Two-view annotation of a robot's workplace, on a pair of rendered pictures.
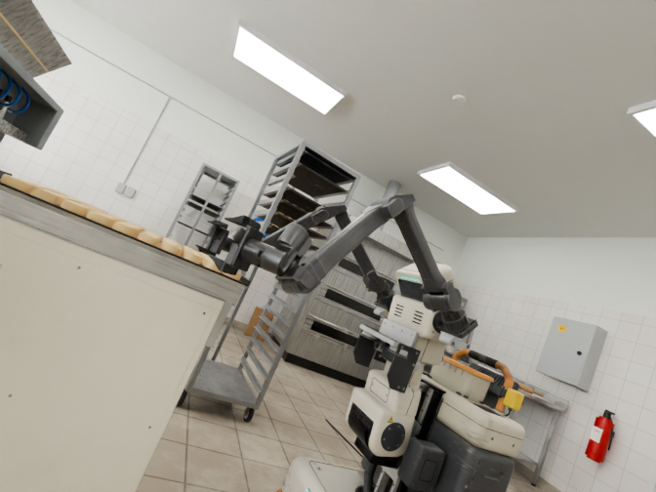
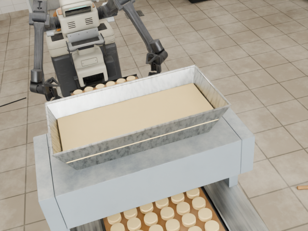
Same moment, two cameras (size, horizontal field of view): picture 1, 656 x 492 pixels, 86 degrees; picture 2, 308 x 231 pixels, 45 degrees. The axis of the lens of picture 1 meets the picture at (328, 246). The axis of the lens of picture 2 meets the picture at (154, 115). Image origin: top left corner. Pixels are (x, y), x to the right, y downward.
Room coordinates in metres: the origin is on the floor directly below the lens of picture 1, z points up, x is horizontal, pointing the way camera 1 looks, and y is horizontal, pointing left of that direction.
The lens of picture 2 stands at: (0.60, 2.04, 2.01)
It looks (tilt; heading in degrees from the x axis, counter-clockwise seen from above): 36 degrees down; 279
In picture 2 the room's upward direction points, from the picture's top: 8 degrees counter-clockwise
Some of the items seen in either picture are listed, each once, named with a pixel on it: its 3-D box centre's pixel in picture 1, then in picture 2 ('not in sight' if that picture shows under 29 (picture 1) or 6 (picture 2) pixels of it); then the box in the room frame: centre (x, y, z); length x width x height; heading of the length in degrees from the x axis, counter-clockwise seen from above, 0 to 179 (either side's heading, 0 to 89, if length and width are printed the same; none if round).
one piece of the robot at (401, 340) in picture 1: (387, 349); (85, 45); (1.41, -0.38, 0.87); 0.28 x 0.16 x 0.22; 23
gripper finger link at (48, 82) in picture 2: (214, 228); (53, 86); (1.36, 0.42, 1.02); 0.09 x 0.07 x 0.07; 158
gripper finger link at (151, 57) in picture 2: (237, 229); (151, 61); (0.87, 0.22, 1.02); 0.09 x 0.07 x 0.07; 68
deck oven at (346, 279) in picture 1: (351, 303); not in sight; (5.15, -0.65, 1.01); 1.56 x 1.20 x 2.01; 109
